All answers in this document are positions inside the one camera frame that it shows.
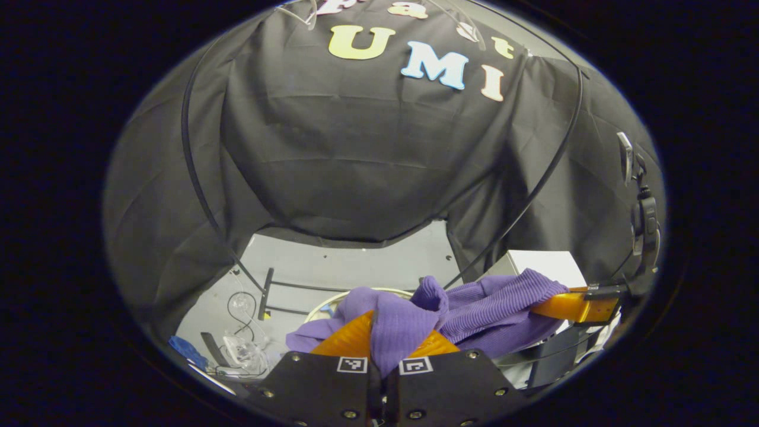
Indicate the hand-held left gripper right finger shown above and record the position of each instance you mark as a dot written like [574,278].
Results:
[450,385]

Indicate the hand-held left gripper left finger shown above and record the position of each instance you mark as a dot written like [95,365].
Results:
[320,385]

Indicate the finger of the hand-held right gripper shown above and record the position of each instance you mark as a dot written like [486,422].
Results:
[569,308]

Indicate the purple ribbed jacket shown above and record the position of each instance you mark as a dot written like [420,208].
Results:
[492,302]

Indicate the beige laundry hamper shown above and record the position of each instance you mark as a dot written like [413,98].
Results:
[329,298]

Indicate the black clothes rack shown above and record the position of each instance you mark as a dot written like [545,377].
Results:
[267,290]

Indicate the white box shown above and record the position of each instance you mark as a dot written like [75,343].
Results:
[545,264]

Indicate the black tripod stand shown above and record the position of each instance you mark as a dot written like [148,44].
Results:
[647,219]

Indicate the clear plastic bag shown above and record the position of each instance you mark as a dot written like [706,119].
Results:
[243,353]

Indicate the blue cloth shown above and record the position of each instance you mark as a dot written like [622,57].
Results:
[187,351]

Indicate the black backdrop cloth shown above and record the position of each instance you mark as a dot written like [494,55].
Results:
[356,148]

